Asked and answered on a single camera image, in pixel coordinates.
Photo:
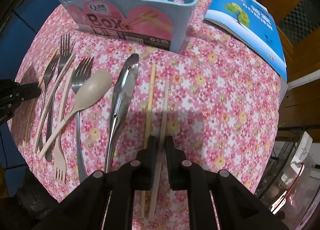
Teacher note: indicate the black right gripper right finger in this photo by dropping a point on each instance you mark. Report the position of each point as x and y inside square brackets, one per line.
[177, 174]

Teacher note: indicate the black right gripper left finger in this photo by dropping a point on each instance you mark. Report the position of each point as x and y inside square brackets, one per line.
[147, 158]

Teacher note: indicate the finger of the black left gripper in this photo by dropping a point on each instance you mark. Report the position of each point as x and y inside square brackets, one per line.
[28, 91]

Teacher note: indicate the wooden chopstick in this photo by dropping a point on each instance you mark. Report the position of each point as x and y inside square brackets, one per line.
[158, 166]
[148, 128]
[31, 107]

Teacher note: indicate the steel fork near chopstick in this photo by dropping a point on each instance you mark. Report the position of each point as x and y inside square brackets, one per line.
[48, 76]

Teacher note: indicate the steel fork middle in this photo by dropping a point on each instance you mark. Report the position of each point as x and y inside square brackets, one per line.
[65, 53]

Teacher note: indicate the pink floral tablecloth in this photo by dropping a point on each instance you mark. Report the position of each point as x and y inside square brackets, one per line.
[222, 109]

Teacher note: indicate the beige plastic spoon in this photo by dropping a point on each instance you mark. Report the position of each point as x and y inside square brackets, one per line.
[90, 93]

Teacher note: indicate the steel knife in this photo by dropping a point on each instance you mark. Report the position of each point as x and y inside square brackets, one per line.
[121, 99]

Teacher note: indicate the beige plastic fork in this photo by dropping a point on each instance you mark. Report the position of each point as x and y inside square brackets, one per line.
[59, 159]

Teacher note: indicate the light blue utensil box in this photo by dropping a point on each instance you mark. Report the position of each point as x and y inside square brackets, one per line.
[157, 23]

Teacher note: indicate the blue book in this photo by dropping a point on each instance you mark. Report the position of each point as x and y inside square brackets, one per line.
[251, 23]

